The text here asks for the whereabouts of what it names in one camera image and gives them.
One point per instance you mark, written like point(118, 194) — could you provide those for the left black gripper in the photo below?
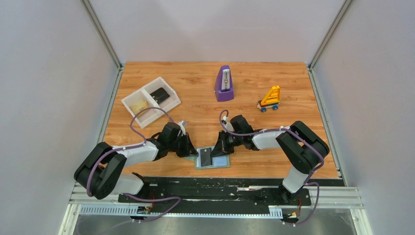
point(189, 149)

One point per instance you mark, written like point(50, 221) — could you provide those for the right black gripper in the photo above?
point(219, 150)

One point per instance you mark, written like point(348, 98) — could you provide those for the green card holder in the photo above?
point(217, 162)

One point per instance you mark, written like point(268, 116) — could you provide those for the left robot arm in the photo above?
point(101, 172)

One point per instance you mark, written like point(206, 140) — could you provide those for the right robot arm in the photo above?
point(304, 149)

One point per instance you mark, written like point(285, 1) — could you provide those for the black card in tray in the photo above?
point(160, 95)

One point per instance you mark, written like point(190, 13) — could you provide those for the gold card in tray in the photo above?
point(139, 106)

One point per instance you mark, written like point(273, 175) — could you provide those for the purple metronome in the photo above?
point(223, 88)

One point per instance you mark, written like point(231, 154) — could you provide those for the white two-compartment tray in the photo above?
point(156, 110)

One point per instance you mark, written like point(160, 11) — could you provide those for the yellow toy car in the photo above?
point(271, 100)

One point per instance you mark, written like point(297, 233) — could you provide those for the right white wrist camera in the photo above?
point(228, 126)

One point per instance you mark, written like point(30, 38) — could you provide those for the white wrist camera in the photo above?
point(228, 126)
point(182, 125)

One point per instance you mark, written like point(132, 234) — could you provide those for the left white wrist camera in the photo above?
point(182, 125)

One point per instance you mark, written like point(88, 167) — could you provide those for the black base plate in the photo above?
point(267, 191)

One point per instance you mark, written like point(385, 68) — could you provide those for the aluminium slotted rail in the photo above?
point(116, 204)

